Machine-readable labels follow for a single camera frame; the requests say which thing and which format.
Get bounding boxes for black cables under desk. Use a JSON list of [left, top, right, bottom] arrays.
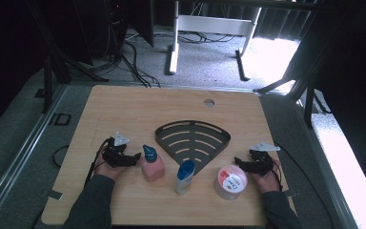
[[177, 30, 238, 45]]

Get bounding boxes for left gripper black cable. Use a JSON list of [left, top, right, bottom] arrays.
[[83, 136, 114, 190]]

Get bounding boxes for grey tape piece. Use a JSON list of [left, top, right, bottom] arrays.
[[40, 188, 64, 201], [281, 189, 300, 198]]

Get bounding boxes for person's left hand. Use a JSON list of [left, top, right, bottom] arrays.
[[93, 155, 127, 181]]

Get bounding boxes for black fan-shaped corner rack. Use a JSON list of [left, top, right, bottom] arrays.
[[154, 119, 232, 177]]

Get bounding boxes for person's right hand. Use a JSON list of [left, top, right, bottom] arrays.
[[251, 158, 282, 195]]

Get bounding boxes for bundle of black floor cables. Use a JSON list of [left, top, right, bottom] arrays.
[[119, 40, 162, 89]]

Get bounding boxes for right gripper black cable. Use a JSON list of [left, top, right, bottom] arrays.
[[271, 140, 336, 229]]

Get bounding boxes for white tube with blue cap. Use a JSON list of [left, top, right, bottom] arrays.
[[175, 159, 197, 196]]

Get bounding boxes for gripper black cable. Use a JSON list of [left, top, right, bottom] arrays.
[[83, 136, 114, 190], [271, 140, 336, 229]]

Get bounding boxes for pink round tub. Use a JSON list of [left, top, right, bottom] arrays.
[[214, 164, 249, 201]]

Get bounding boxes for grey metal rail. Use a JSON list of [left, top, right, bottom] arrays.
[[294, 97, 360, 229], [0, 83, 70, 229]]

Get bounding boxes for black computer tower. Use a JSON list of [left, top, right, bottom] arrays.
[[89, 0, 129, 60]]

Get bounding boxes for white desk frame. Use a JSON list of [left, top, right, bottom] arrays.
[[164, 0, 263, 82]]

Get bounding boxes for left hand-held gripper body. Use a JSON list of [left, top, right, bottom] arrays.
[[101, 132, 131, 168]]

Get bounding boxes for black metal stand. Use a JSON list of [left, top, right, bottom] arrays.
[[253, 31, 332, 129], [25, 0, 110, 115]]

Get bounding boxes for black rectangular floor bracket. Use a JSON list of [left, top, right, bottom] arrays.
[[49, 112, 72, 127]]

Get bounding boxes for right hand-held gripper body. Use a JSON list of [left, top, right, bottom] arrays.
[[249, 141, 281, 177]]

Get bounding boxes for black cable loop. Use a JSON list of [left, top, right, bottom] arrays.
[[51, 144, 71, 169]]

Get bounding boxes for pink bottle with blue cap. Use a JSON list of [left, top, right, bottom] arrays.
[[139, 144, 166, 183]]

